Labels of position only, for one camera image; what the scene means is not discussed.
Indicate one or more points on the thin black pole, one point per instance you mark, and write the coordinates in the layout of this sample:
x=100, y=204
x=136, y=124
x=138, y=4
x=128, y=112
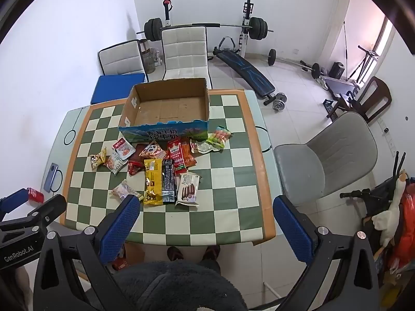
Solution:
x=345, y=48

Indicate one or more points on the person's dark fleece clothing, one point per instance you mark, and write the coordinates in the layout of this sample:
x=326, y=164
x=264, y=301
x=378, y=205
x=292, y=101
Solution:
x=181, y=285

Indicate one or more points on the white goose plush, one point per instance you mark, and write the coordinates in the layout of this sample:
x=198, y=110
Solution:
x=389, y=217

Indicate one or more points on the window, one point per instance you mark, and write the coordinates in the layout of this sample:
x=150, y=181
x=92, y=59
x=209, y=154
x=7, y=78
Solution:
x=387, y=39

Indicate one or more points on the barbell with black plates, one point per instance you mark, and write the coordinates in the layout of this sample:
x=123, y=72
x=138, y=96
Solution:
x=152, y=29

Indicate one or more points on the orange white snack packet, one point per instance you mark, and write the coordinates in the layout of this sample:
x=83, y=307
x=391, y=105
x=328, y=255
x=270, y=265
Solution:
x=115, y=166

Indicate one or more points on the large panda snack packet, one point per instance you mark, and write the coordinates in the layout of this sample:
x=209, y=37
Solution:
x=152, y=150

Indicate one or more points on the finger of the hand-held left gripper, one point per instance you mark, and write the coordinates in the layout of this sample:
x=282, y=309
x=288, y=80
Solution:
x=48, y=210
x=13, y=199

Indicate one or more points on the grey shell chair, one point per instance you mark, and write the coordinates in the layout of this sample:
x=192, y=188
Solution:
x=311, y=165

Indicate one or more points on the small red snack packet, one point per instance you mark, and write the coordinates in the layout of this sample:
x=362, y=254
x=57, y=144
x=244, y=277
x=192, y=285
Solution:
x=134, y=167

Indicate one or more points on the red crown print snack packet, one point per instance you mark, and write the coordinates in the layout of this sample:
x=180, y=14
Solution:
x=175, y=154

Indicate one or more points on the orange plastic bag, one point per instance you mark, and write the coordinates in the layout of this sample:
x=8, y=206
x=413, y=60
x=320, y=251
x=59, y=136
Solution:
x=403, y=243

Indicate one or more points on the long yellow snack packet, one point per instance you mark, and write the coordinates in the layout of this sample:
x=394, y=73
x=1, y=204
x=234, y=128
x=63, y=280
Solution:
x=152, y=181

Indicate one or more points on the small yellow panda snack packet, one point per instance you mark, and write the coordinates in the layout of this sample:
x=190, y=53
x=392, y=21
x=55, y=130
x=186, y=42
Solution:
x=97, y=160

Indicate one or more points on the white tray snack packet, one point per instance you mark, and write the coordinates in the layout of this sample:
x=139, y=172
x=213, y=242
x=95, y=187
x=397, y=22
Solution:
x=124, y=147

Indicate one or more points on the brown box with red label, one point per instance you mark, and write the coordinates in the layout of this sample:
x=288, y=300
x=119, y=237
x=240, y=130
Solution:
x=124, y=259

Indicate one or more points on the long barbell with small plates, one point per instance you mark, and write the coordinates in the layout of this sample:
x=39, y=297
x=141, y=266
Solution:
x=271, y=56

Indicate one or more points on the long black snack packet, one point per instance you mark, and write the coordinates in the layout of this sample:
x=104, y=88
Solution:
x=168, y=181

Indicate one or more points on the black blue sit-up bench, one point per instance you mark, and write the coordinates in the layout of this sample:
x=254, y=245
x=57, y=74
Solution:
x=249, y=71

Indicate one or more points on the chrome dumbbell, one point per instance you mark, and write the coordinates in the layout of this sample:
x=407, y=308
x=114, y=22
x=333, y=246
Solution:
x=278, y=102

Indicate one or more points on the white chocolate wafer packet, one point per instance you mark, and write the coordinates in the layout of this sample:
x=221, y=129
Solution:
x=188, y=189

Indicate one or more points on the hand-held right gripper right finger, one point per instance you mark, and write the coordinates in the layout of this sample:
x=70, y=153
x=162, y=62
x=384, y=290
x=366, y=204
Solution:
x=291, y=230

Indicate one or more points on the white barbell rack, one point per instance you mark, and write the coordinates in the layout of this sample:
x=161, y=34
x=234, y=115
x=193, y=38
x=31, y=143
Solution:
x=247, y=43

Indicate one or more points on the black scooter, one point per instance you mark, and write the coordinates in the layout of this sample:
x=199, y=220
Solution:
x=366, y=196

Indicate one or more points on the clear pastry packet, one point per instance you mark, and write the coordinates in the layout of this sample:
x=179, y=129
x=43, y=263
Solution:
x=124, y=190

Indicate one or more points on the grey smartphone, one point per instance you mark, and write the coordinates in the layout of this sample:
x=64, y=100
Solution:
x=51, y=178

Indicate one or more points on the dark wooden chair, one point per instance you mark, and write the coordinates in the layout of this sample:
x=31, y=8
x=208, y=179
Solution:
x=377, y=98

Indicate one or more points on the person's left forearm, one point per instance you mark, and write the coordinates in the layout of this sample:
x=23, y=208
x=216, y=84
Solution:
x=14, y=285

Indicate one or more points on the black speaker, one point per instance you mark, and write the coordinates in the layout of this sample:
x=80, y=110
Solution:
x=337, y=70

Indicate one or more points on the black metal stand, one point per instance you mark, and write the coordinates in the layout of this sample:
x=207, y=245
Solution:
x=369, y=55

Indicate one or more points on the person's left shoe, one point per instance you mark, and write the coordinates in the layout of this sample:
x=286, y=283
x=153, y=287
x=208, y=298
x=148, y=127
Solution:
x=175, y=253

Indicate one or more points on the cardboard box blue print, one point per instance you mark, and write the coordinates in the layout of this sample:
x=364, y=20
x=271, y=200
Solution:
x=168, y=107

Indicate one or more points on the white green snack packet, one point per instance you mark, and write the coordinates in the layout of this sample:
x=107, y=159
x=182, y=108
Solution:
x=202, y=147

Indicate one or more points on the blue folded mat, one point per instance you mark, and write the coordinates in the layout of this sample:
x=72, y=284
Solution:
x=116, y=87

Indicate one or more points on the person's shoe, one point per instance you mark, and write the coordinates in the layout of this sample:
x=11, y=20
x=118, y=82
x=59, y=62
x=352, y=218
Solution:
x=175, y=253
x=210, y=252

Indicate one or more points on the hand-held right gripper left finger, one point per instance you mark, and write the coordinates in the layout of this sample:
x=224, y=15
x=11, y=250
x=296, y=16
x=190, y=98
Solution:
x=119, y=225

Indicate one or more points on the colourful candy packet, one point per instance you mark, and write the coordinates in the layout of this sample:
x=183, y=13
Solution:
x=220, y=136

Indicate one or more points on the person's right shoe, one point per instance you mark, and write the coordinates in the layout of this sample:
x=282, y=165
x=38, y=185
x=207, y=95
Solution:
x=210, y=252

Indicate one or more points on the green white checkered table mat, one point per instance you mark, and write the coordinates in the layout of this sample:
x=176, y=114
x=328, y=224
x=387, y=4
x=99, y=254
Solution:
x=223, y=184

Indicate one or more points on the white padded chair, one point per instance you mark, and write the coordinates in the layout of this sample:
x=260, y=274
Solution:
x=121, y=58
x=184, y=51

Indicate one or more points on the black plastic rack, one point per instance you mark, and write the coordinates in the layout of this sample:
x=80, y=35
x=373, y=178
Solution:
x=331, y=107

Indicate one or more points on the red soda can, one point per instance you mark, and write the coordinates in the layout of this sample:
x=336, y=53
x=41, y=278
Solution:
x=35, y=195

